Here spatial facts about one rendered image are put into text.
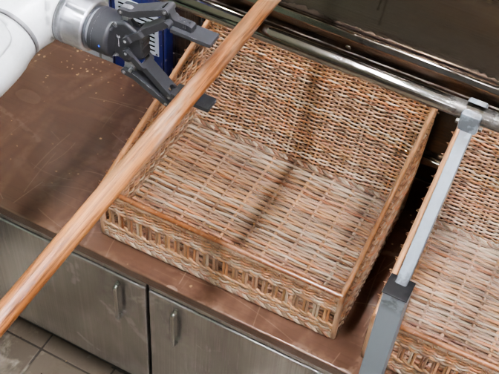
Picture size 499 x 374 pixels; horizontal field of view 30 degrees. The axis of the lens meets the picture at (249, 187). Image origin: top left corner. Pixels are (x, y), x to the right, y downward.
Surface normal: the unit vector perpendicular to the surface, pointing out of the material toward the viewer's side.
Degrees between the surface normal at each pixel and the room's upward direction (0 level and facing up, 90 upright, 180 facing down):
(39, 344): 0
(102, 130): 0
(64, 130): 0
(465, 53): 70
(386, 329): 90
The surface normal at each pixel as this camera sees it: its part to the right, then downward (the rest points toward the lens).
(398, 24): -0.42, 0.40
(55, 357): 0.06, -0.65
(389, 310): -0.47, 0.66
